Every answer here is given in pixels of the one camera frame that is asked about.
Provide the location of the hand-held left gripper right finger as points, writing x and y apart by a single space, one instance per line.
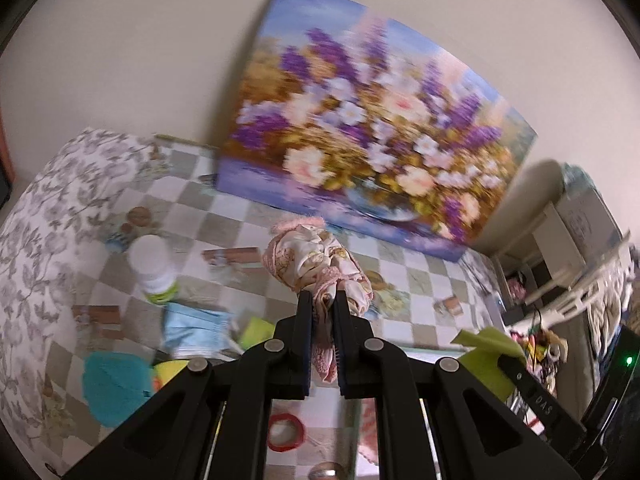
345 355

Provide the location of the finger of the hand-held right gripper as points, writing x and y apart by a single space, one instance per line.
540 400

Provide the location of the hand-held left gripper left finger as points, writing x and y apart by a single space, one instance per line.
300 355

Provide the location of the green tissue pack fruit logo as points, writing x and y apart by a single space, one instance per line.
255 332

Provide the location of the light green cloth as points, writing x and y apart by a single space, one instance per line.
487 360

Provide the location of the pink floral silk scarf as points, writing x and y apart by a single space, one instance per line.
310 260

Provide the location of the colourful clutter pile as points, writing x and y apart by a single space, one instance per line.
537 350

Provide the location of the blue face mask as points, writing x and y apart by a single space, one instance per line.
195 330

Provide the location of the yellow sponge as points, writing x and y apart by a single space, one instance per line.
170 371

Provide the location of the white furniture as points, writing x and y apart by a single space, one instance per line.
555 240

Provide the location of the white bottle with green label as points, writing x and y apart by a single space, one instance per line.
147 260

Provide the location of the teal plastic box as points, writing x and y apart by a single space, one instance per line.
112 385

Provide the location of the flower painting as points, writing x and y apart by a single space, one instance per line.
370 135

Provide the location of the grey floral cloth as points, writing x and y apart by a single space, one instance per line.
45 260

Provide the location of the dark cabinet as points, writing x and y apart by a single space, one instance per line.
4 185

